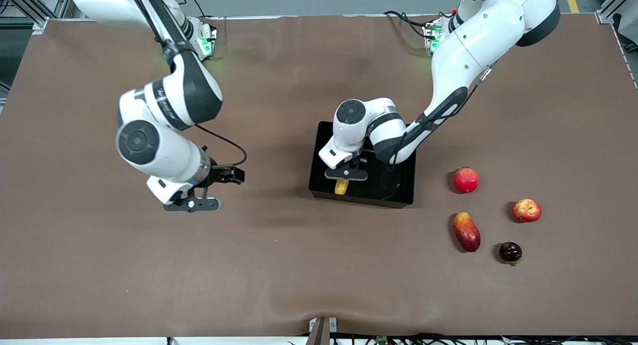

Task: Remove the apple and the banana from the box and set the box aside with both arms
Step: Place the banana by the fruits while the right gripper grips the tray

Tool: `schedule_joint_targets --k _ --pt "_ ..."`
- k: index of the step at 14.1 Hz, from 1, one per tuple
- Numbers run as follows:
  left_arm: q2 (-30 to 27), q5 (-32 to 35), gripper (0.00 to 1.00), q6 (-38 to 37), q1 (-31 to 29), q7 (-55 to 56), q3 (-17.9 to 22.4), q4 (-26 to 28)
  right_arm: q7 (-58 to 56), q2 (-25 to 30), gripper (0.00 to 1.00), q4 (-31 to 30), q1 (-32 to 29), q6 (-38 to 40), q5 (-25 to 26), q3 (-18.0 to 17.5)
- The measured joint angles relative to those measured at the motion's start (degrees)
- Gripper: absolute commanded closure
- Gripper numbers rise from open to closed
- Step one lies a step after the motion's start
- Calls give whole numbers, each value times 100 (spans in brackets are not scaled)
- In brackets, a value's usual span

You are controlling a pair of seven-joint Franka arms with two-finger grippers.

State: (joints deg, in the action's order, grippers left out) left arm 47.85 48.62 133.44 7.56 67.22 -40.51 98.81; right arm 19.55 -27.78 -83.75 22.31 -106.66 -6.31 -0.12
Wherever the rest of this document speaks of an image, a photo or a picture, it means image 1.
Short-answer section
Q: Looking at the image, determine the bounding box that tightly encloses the black plastic box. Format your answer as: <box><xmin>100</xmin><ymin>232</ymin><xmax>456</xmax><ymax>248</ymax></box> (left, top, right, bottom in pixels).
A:
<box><xmin>308</xmin><ymin>121</ymin><xmax>417</xmax><ymax>209</ymax></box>

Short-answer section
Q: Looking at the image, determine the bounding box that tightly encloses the red yellow apple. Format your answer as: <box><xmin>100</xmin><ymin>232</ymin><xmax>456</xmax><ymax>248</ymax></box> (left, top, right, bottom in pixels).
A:
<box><xmin>512</xmin><ymin>198</ymin><xmax>542</xmax><ymax>223</ymax></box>

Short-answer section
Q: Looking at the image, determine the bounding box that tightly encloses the black left arm base cable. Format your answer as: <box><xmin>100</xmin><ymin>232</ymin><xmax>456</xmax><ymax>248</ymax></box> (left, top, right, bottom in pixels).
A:
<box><xmin>383</xmin><ymin>10</ymin><xmax>439</xmax><ymax>39</ymax></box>

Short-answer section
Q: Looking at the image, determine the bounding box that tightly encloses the aluminium frame profile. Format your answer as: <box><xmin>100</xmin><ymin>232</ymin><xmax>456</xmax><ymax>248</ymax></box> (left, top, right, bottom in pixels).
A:
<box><xmin>596</xmin><ymin>0</ymin><xmax>638</xmax><ymax>24</ymax></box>
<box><xmin>0</xmin><ymin>0</ymin><xmax>70</xmax><ymax>32</ymax></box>

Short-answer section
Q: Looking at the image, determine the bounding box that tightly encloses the round red pomegranate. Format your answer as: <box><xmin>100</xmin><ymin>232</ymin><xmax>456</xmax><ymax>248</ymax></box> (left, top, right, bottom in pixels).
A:
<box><xmin>453</xmin><ymin>167</ymin><xmax>480</xmax><ymax>194</ymax></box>

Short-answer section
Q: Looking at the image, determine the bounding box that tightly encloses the dark purple mangosteen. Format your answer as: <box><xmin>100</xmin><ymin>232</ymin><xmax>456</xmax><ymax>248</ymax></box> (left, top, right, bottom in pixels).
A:
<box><xmin>499</xmin><ymin>242</ymin><xmax>523</xmax><ymax>266</ymax></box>

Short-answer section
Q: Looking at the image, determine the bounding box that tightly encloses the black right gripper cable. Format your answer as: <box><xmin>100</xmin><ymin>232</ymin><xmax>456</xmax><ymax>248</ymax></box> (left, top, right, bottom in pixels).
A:
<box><xmin>193</xmin><ymin>124</ymin><xmax>248</xmax><ymax>169</ymax></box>

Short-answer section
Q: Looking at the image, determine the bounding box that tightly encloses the red yellow mango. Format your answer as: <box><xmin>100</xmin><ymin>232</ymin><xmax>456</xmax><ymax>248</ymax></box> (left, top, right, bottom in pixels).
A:
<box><xmin>453</xmin><ymin>212</ymin><xmax>481</xmax><ymax>253</ymax></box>

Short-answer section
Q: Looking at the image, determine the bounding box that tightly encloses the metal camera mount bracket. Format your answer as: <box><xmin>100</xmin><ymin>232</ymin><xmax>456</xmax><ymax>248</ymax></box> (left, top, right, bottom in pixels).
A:
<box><xmin>308</xmin><ymin>317</ymin><xmax>338</xmax><ymax>345</ymax></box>

